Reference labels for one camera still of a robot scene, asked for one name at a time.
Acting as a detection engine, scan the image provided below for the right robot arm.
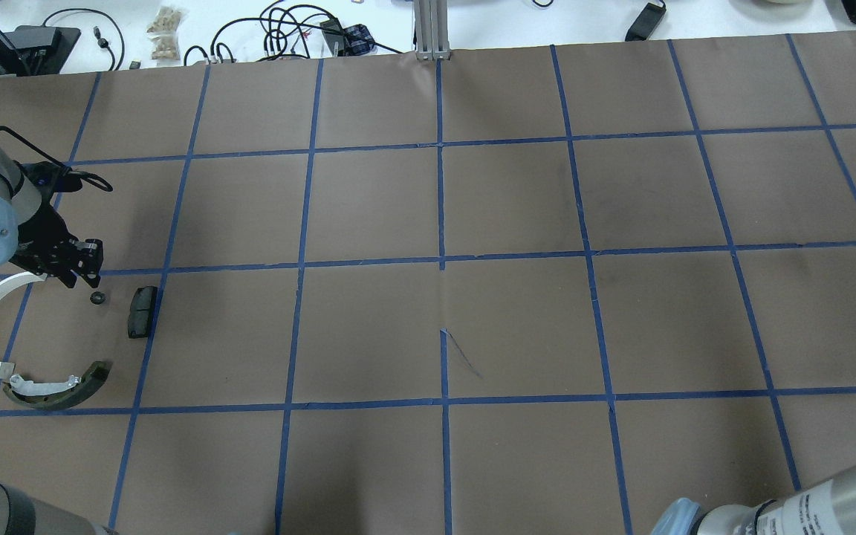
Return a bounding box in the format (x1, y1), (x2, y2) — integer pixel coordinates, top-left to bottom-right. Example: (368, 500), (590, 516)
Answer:
(652, 465), (856, 534)

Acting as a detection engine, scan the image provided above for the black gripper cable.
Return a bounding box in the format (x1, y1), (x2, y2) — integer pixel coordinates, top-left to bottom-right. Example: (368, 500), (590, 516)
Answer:
(0, 125), (114, 194)

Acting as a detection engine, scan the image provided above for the black power adapter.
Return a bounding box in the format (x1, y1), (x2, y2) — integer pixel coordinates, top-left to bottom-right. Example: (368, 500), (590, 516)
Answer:
(624, 1), (668, 42)

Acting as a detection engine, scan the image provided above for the olive curved brake shoe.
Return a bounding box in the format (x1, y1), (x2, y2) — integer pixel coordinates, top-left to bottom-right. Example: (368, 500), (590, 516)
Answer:
(2, 361), (111, 411)

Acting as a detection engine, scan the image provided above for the aluminium frame post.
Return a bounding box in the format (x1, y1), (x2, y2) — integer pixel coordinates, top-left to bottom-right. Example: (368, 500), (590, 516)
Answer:
(412, 0), (451, 61)

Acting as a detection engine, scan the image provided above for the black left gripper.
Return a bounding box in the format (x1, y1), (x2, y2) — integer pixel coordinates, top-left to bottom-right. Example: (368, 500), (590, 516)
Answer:
(11, 161), (106, 289)

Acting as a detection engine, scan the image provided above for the dark grey brake pad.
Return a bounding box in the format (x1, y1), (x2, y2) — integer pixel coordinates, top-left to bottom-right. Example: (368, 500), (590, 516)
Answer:
(126, 287), (158, 340)

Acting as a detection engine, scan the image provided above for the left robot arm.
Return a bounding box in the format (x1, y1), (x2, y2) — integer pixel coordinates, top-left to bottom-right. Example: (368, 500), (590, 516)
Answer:
(0, 126), (113, 288)

